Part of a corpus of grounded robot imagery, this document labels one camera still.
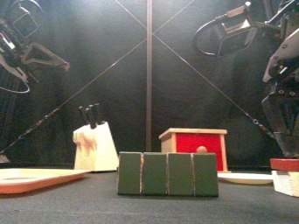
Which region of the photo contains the red wooden box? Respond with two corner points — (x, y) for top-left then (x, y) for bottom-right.
(158, 127), (230, 173)

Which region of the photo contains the green wooden block slice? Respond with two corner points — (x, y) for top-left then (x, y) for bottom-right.
(191, 152), (220, 198)
(142, 151), (170, 197)
(166, 152), (195, 197)
(116, 150), (144, 196)

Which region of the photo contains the red round disc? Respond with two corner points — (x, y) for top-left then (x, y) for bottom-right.
(268, 157), (299, 172)

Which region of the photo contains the cream orange-rimmed tray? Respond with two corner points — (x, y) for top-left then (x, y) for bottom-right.
(0, 167), (94, 195)

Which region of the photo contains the cream wooden knife block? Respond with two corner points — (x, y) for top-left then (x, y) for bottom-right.
(72, 120), (120, 172)

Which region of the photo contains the white square block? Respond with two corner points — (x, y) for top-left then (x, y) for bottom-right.
(271, 170), (299, 198)

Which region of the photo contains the black looped gripper cable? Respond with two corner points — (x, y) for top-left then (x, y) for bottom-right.
(191, 13), (235, 58)

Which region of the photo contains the vertical metal frame pole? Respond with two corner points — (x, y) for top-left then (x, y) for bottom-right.
(144, 0), (155, 152)

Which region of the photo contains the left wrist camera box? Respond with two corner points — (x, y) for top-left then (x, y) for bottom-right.
(3, 0), (43, 39)

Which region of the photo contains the white flat plate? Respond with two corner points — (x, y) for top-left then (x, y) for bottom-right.
(216, 171), (275, 186)

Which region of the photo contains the thin diagonal brace wire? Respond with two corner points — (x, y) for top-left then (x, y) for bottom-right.
(0, 0), (196, 155)

